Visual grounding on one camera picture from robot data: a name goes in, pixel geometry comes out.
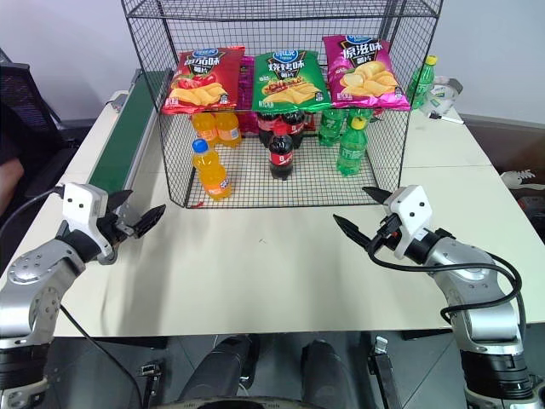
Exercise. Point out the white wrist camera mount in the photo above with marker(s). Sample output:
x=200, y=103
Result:
x=81, y=202
x=411, y=213

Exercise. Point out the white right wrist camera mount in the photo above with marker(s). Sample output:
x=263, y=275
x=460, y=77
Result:
x=411, y=213

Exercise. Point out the red chips bag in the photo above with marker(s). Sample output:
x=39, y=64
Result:
x=204, y=83

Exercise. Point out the cola bottle red cap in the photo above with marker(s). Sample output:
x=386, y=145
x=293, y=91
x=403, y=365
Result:
x=281, y=155

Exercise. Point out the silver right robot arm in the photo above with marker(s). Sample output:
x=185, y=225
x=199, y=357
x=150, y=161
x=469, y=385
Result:
x=472, y=277

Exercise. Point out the dark rounded shape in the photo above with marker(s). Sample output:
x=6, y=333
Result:
x=221, y=366
x=328, y=370

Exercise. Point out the green conveyor belt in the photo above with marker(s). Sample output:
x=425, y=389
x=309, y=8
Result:
x=123, y=140

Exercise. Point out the black office chair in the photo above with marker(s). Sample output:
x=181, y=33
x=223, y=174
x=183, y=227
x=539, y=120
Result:
x=30, y=111

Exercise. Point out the green chips bag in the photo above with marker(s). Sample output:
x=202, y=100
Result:
x=289, y=81

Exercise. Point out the black table bracket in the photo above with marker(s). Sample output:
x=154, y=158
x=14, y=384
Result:
x=151, y=379
x=385, y=370

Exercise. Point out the white fishbone shaped object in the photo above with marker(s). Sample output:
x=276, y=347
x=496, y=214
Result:
x=521, y=178

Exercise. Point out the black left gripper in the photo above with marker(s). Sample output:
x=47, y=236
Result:
x=116, y=228

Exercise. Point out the white roll with green label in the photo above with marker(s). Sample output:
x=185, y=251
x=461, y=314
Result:
x=443, y=96

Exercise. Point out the small magenta snack packet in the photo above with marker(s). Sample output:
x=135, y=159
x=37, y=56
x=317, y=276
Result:
x=247, y=85

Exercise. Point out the magenta chips bag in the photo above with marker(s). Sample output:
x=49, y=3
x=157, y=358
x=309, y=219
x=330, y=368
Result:
x=366, y=72

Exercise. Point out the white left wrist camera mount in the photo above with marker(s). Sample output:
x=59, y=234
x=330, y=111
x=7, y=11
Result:
x=81, y=202

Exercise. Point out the orange soda bottle blue cap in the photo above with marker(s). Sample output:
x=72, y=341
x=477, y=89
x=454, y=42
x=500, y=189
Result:
x=212, y=174

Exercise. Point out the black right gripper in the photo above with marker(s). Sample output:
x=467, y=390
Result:
x=386, y=234

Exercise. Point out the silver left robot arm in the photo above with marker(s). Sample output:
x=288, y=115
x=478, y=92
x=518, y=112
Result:
x=38, y=272

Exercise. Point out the black and white marker pen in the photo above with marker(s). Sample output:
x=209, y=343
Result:
x=447, y=118

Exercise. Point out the green soda bottle yellow cap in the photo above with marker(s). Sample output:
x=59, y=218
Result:
x=352, y=149
x=421, y=83

